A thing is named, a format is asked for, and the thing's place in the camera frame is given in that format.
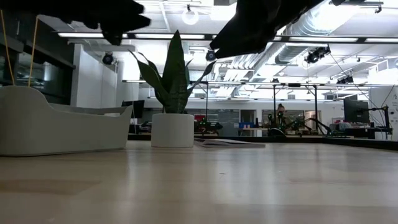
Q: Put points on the black overhead frame bar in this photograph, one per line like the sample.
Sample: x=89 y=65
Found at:
x=168 y=35

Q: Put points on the small black monitor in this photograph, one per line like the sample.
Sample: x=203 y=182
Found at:
x=135 y=108

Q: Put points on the white plastic bin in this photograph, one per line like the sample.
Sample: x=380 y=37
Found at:
x=62 y=130

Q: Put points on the white round plant pot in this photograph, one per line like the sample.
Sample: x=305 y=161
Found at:
x=172 y=130

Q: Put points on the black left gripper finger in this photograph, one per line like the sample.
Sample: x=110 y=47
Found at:
x=135 y=22
x=114 y=37

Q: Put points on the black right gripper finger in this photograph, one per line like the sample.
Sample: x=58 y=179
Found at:
x=230 y=35
x=248 y=45

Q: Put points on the background black robot arm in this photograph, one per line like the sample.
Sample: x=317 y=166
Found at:
x=208 y=126

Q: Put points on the blue box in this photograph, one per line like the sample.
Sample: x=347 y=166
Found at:
x=246 y=125

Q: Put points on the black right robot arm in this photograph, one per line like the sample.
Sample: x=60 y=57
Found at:
x=357 y=2

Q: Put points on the round black ceiling spotlight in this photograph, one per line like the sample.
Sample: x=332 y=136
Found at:
x=211 y=56
x=108 y=58

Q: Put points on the person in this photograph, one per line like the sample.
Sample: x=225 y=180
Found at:
x=280 y=113

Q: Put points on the large black monitor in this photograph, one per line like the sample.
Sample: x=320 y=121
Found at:
x=356 y=111

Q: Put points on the green snake plant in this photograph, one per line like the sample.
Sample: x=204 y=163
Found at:
x=175 y=81

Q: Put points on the flat grey mat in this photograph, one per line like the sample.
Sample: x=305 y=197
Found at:
x=230 y=143

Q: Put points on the black track light cluster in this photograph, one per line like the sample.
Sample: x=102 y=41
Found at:
x=315 y=55

